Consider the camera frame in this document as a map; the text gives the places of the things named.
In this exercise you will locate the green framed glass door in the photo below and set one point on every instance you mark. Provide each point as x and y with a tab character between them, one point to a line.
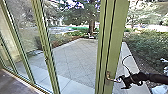
111	40

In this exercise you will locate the white garden statue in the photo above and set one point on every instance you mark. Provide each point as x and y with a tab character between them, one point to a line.
163	90

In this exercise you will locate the white garden bench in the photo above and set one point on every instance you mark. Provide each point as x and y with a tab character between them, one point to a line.
92	36

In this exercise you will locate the tree trunk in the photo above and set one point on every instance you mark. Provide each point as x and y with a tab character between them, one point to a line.
91	26

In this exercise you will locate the green window frame wall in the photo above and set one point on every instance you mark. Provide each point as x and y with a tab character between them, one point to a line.
43	46

